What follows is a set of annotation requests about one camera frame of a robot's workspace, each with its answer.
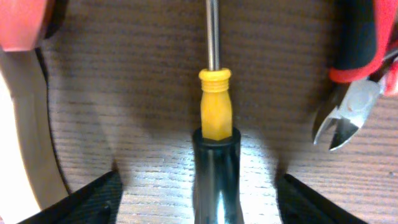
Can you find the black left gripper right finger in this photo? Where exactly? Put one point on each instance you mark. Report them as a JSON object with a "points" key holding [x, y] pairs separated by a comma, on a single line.
{"points": [[298, 203]]}

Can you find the orange scraper wooden handle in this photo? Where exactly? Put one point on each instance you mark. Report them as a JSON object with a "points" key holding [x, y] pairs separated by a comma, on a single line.
{"points": [[30, 177]]}

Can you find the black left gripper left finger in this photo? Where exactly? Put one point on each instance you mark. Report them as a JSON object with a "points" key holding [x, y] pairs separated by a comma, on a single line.
{"points": [[98, 202]]}

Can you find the red black cutting pliers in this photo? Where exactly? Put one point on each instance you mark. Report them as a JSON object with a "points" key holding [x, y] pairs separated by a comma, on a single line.
{"points": [[364, 69]]}

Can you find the yellow black screwdriver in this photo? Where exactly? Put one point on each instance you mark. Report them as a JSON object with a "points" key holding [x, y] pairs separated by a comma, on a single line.
{"points": [[216, 143]]}

